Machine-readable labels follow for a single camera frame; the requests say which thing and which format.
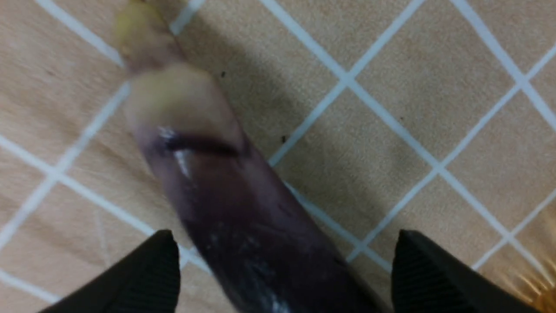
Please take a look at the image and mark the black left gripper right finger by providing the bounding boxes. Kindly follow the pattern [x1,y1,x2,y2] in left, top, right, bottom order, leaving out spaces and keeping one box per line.
[391,230,536,313]

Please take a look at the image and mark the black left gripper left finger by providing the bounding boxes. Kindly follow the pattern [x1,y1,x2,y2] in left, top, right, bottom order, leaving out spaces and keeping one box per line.
[43,230,181,313]

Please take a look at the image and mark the purple eggplant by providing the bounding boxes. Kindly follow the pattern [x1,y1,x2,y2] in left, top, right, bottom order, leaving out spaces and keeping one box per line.
[113,0,391,313]

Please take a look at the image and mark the amber ribbed glass plate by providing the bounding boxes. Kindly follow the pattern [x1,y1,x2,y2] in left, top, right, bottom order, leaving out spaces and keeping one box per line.
[478,244,556,313]

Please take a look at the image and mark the beige checkered tablecloth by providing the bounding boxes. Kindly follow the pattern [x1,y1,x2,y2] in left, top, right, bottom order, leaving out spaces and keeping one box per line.
[1,0,555,313]

